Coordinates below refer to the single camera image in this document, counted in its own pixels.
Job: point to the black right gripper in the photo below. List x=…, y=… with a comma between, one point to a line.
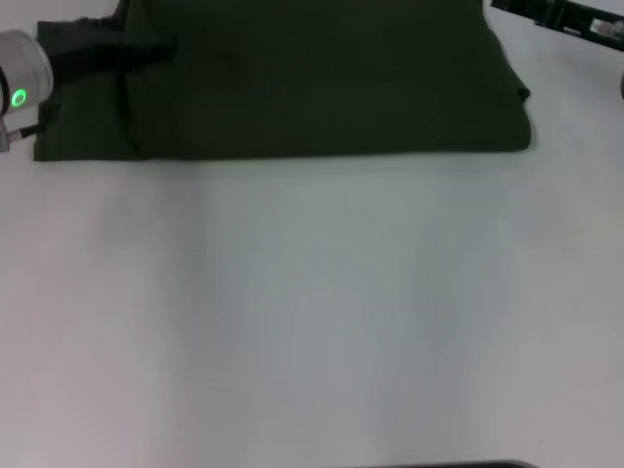
x=590, y=27

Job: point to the dark green printed t-shirt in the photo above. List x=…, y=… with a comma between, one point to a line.
x=317, y=88

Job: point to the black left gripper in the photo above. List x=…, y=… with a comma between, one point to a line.
x=83, y=56

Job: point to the dark rounded robot base edge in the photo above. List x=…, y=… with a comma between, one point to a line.
x=439, y=464

